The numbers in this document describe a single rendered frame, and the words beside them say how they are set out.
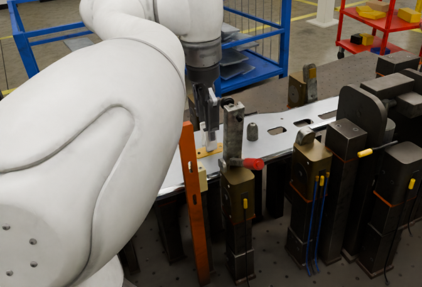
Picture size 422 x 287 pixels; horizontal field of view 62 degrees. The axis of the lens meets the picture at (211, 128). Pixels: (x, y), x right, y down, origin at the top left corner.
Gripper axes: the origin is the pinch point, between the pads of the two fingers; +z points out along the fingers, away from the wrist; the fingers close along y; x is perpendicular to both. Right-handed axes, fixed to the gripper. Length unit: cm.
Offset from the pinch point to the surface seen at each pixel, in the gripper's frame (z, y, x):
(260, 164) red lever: -9.7, 26.6, 0.1
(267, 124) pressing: 4.6, -3.9, 19.6
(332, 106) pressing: 4.5, -3.5, 41.9
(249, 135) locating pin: 2.8, 0.9, 11.3
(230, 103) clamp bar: -16.6, 14.7, -0.1
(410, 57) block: 1, -15, 84
